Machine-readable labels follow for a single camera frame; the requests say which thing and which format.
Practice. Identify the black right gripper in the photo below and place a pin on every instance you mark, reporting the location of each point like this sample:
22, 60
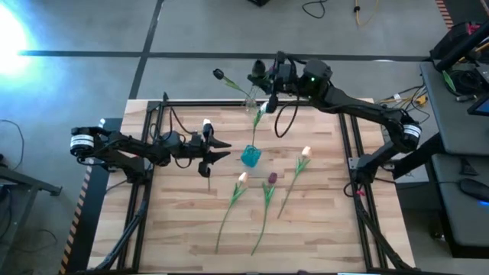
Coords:
284, 78

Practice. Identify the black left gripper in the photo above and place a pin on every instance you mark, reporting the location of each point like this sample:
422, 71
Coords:
196, 149

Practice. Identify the black artificial tulip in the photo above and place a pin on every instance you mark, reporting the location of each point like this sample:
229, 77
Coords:
259, 67
218, 73

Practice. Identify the blue patterned glass vase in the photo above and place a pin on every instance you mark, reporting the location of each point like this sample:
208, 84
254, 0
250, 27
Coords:
251, 156

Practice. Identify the cream artificial tulip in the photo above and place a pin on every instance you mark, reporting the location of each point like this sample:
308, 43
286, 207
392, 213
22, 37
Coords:
243, 177
306, 151

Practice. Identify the dark red artificial tulip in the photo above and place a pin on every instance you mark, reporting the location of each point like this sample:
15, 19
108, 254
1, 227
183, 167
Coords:
272, 178

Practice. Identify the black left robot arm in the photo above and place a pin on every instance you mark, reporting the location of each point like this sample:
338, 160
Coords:
126, 147

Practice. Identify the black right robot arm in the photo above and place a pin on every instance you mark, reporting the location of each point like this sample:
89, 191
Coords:
359, 109

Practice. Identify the clear glass vase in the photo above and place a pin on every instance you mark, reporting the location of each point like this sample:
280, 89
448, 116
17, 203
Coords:
251, 103

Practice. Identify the black floor mat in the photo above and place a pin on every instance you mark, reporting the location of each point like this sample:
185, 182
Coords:
99, 198

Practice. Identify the small pink clip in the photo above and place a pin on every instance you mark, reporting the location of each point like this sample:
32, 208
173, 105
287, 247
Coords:
359, 193

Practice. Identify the yellow black hazard strip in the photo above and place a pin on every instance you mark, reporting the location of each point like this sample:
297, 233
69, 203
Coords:
74, 217

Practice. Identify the black support beam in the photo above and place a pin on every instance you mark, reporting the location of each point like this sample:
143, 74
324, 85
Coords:
420, 154

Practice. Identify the white box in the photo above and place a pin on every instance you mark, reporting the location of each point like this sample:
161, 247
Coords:
416, 176

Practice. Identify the grey desk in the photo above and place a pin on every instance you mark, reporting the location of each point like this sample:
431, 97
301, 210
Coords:
458, 221
447, 122

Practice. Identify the grey metal stand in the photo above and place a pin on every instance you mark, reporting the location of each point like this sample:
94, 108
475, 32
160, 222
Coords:
30, 184

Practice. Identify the black bag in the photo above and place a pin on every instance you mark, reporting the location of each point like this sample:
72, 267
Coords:
449, 42

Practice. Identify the black pole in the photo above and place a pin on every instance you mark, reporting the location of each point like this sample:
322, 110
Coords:
462, 46

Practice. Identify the tablet screen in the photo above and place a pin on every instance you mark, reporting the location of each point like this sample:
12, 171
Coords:
480, 107

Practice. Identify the black wedge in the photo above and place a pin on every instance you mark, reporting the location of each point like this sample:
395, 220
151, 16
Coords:
467, 169

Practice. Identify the black computer mouse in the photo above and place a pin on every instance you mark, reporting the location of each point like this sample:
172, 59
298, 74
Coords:
473, 189

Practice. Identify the black aluminium table frame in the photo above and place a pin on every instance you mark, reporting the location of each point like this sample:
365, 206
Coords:
345, 133

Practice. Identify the grey metal bracket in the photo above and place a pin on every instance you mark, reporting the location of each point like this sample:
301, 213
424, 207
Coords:
353, 163

